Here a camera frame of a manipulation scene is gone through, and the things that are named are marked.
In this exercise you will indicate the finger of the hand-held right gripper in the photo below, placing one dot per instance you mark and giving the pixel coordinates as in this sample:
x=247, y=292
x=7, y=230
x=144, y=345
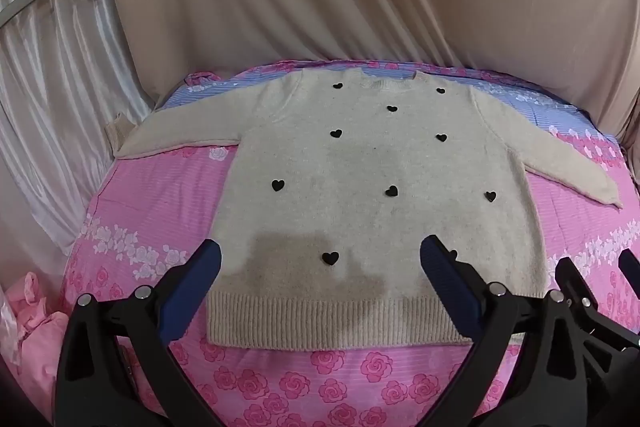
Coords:
x=572, y=279
x=631, y=267

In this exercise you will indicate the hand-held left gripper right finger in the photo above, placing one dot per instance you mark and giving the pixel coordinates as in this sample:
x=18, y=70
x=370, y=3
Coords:
x=445, y=284

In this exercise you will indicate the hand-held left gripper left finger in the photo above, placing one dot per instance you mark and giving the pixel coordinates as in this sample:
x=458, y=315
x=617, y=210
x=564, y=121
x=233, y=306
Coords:
x=192, y=292

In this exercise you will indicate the cream sweater with black hearts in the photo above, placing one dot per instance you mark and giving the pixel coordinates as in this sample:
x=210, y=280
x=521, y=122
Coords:
x=350, y=187

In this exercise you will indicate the pink floral bed sheet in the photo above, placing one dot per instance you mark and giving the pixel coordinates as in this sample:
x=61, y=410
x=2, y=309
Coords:
x=150, y=187

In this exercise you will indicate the pink crumpled cloth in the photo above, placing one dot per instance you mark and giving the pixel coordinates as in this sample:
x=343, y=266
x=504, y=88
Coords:
x=35, y=337

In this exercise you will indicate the white satin curtain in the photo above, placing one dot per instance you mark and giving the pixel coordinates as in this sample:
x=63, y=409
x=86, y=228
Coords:
x=50, y=82

